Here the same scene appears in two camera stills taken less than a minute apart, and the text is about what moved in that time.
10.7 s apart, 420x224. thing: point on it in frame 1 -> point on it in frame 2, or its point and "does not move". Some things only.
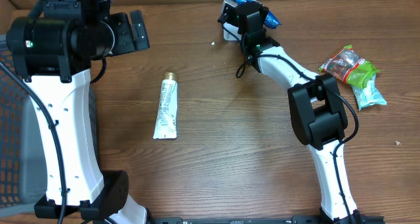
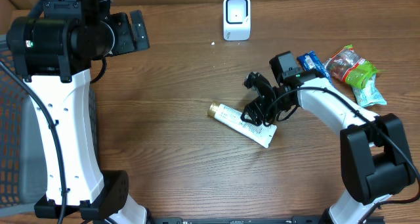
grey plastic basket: x=24 y=138 does not move
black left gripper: x=128 y=42 does not move
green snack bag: x=350 y=67 does not move
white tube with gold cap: x=165 y=126 -> x=231 y=119
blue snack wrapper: x=271 y=21 -> x=310 y=62
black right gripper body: x=260 y=11 -> x=272 y=102
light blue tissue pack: x=368 y=94 does not move
